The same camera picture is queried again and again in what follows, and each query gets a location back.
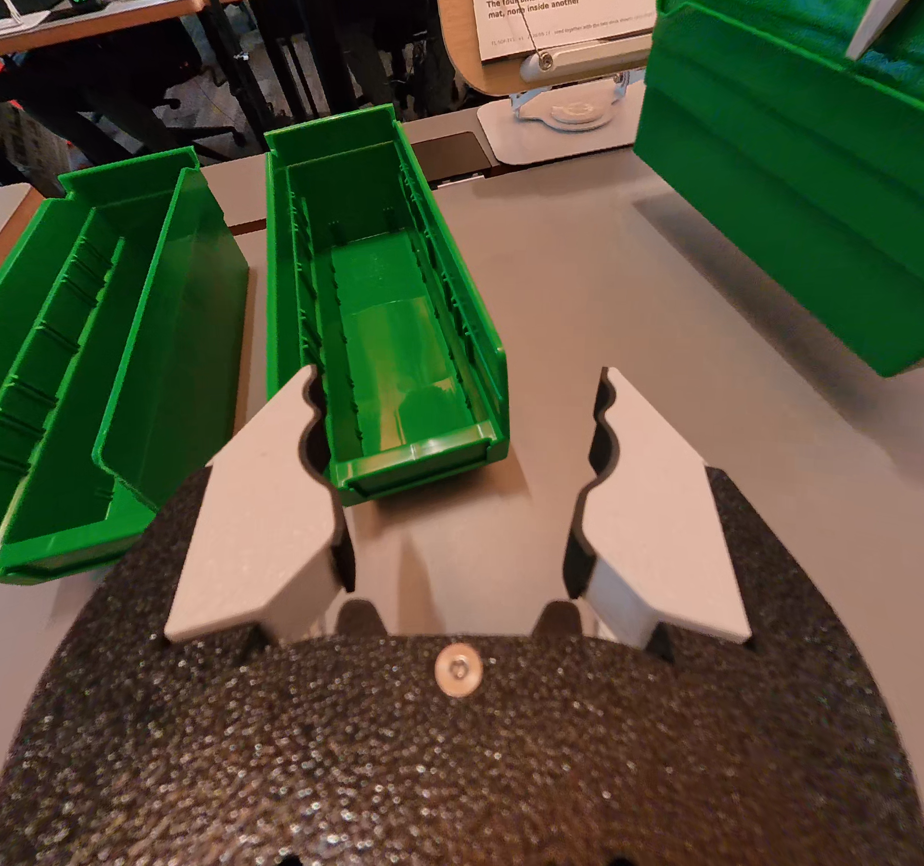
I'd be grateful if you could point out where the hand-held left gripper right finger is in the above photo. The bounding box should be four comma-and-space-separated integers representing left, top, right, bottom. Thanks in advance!
564, 368, 755, 650

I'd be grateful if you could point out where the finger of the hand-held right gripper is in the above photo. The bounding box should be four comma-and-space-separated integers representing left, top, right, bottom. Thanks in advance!
845, 0, 924, 63

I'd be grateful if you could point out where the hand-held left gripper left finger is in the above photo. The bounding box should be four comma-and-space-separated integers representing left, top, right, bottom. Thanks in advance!
164, 365, 356, 646

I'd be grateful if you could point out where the instruction sheet on stand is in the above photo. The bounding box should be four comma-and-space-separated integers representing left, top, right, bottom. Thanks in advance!
431, 0, 680, 99

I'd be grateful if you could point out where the black office chair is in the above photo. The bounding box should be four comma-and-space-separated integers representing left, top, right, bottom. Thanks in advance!
87, 51, 254, 159

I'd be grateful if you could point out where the green plastic bin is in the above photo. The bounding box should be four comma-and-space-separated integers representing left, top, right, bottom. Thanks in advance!
636, 87, 924, 379
263, 104, 511, 507
653, 0, 924, 282
0, 147, 249, 585

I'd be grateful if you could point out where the black tripod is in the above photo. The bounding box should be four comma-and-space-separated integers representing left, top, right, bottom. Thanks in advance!
181, 0, 362, 152

